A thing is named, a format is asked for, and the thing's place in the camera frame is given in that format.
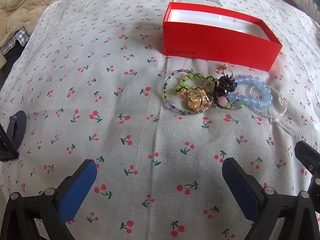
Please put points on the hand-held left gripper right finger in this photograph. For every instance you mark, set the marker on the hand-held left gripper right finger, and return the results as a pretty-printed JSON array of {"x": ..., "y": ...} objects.
[{"x": 240, "y": 192}]

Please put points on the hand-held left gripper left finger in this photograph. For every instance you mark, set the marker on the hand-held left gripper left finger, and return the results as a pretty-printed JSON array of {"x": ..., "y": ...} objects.
[{"x": 75, "y": 192}]

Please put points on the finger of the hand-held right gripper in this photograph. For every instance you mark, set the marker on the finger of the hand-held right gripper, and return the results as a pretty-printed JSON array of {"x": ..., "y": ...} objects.
[{"x": 307, "y": 155}]

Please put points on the gold rose hair clip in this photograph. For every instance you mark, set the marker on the gold rose hair clip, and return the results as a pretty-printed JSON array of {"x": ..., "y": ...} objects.
[{"x": 197, "y": 100}]

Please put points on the black claw hair clip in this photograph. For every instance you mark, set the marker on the black claw hair clip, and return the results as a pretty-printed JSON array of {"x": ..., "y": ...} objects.
[{"x": 225, "y": 85}]

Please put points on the metal hoop earring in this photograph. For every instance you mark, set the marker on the metal hoop earring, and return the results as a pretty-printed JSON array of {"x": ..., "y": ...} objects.
[{"x": 232, "y": 75}]

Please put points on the red gold earring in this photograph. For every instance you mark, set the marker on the red gold earring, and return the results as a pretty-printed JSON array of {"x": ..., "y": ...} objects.
[{"x": 222, "y": 67}]

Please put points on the red cardboard box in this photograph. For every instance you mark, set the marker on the red cardboard box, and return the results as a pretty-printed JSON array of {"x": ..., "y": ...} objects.
[{"x": 212, "y": 42}]

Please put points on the dark blue oval hair clip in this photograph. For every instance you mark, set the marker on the dark blue oval hair clip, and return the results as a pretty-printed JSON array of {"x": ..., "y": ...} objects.
[{"x": 20, "y": 130}]

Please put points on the black flat device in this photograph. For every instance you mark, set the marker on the black flat device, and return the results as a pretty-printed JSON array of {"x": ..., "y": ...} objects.
[{"x": 6, "y": 145}]

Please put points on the cherry print bed sheet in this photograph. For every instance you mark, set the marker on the cherry print bed sheet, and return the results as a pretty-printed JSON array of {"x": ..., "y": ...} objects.
[{"x": 125, "y": 105}]

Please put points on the plaid cloth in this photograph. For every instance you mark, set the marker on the plaid cloth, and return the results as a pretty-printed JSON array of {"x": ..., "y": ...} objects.
[{"x": 20, "y": 36}]

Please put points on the beige quilted blanket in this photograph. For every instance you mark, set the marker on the beige quilted blanket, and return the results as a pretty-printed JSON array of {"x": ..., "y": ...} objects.
[{"x": 22, "y": 2}]

